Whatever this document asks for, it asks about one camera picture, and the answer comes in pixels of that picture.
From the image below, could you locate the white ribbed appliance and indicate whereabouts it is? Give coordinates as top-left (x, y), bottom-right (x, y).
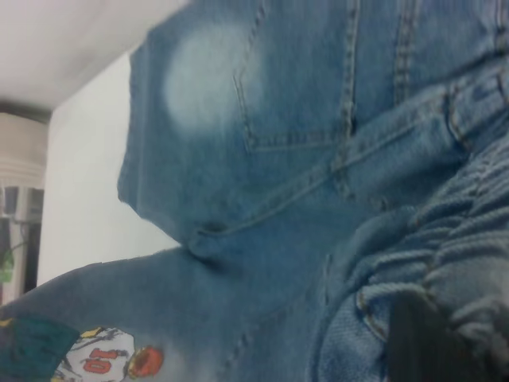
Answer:
top-left (0, 113), bottom-right (49, 186)

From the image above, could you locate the blue denim shorts basketball print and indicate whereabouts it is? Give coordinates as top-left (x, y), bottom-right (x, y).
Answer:
top-left (0, 0), bottom-right (509, 382)

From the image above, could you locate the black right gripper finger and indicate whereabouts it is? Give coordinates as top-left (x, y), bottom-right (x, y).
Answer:
top-left (387, 292), bottom-right (484, 382)

